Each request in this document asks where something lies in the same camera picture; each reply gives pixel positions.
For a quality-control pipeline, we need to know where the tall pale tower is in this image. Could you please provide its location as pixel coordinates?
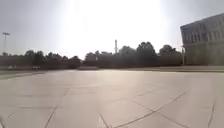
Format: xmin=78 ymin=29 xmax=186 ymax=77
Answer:
xmin=114 ymin=39 xmax=119 ymax=55

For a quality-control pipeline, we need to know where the row of trees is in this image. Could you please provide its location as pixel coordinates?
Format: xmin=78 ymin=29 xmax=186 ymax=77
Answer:
xmin=0 ymin=41 xmax=184 ymax=70

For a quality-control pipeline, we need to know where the pale stone slab plaza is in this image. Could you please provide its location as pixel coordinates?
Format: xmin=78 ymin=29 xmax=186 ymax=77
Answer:
xmin=0 ymin=68 xmax=224 ymax=128

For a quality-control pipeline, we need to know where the pole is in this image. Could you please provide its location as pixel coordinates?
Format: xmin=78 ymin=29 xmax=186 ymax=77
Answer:
xmin=181 ymin=45 xmax=186 ymax=67

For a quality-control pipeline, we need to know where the large grey building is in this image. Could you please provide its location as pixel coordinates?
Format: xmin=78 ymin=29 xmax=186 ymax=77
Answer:
xmin=180 ymin=12 xmax=224 ymax=67

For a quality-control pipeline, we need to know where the floodlight mast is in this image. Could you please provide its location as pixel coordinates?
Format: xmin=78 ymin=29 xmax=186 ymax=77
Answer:
xmin=2 ymin=31 xmax=11 ymax=54

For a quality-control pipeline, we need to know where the low wall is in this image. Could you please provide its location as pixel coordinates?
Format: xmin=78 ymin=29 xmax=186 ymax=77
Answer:
xmin=99 ymin=65 xmax=224 ymax=73

